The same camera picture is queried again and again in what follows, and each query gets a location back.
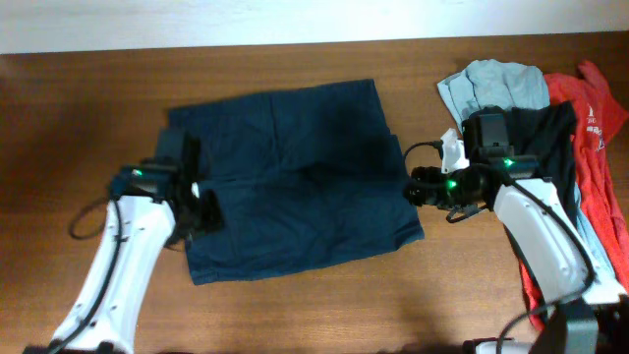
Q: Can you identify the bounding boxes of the navy blue shorts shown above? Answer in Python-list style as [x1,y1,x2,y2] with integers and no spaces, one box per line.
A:
[168,79,425,285]

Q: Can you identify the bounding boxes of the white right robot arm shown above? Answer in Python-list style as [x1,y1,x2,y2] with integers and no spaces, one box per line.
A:
[403,112,628,353]

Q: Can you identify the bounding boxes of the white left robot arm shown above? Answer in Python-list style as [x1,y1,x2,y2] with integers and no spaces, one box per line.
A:
[25,128,223,353]

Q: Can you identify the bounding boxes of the black garment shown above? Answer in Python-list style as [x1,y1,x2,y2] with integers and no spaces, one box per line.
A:
[462,102,577,224]

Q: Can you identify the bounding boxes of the light blue shirt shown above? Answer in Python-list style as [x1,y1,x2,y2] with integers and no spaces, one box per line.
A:
[437,59,615,277]

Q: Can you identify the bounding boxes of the red shirt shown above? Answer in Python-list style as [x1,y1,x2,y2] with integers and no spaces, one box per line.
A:
[519,60,629,330]

